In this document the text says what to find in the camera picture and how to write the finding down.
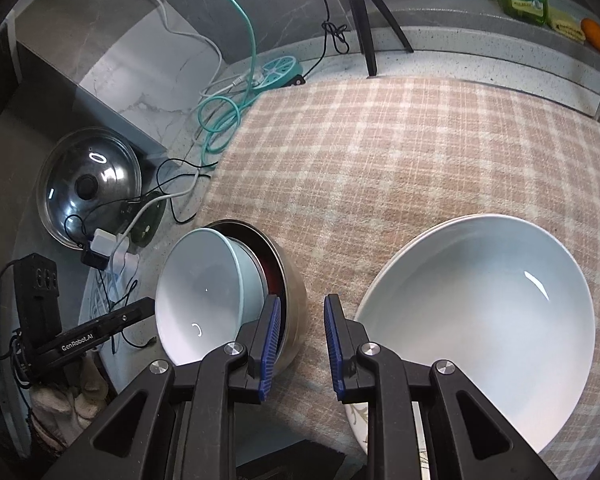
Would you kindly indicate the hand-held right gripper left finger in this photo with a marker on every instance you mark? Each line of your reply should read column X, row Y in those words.
column 271, row 345

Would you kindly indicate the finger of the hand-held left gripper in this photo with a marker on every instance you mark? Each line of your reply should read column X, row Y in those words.
column 137, row 314

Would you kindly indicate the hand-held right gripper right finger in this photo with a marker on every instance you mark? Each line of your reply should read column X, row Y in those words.
column 335, row 345

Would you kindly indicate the stainless steel bowl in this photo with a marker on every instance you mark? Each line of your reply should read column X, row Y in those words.
column 292, row 320

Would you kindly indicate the red steel bowl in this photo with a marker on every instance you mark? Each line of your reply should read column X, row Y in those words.
column 272, row 285

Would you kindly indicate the teal ceramic bowl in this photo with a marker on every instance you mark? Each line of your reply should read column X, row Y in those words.
column 205, row 300

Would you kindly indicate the white leaf pattern plate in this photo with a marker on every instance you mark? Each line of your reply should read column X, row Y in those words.
column 470, row 320

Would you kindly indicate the pink rose deep plate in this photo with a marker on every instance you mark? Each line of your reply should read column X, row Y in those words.
column 432, row 229

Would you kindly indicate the person's left hand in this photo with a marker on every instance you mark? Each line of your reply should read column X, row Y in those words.
column 75, row 400

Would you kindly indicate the white charger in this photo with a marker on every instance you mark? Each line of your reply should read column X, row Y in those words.
column 125, row 261
column 105, row 242

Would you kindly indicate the black charger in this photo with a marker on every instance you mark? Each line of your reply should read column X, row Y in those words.
column 92, row 258

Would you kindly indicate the dark green glass dish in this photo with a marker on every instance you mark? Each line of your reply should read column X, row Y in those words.
column 147, row 222

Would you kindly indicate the steel pot lid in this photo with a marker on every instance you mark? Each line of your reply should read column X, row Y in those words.
column 80, row 170

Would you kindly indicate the beige plaid cloth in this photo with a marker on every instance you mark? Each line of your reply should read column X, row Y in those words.
column 380, row 160

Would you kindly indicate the black tripod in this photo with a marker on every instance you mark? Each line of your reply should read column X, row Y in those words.
column 362, row 20

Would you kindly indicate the yellow sponge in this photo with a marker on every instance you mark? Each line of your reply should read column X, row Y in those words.
column 565, row 22

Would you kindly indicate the orange fruit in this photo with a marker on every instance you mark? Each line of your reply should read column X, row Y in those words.
column 596, row 35

